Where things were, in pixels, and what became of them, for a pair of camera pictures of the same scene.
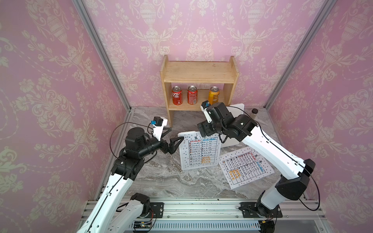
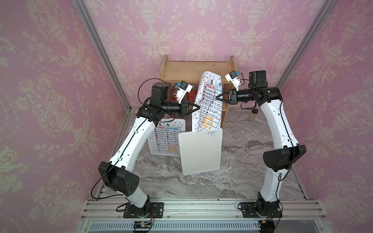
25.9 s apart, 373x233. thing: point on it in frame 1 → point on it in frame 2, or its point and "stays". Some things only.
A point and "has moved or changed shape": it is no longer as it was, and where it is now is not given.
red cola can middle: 192,95 stays
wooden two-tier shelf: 213,72 stays
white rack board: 196,151 has moved or changed shape
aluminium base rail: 298,216 stays
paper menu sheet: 245,165 → 209,116
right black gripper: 206,125 → 233,97
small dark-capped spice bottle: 254,113 stays
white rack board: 237,109 → 201,151
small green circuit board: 142,224 stays
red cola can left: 177,95 stays
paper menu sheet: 200,152 has moved or changed shape
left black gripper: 171,148 → 184,110
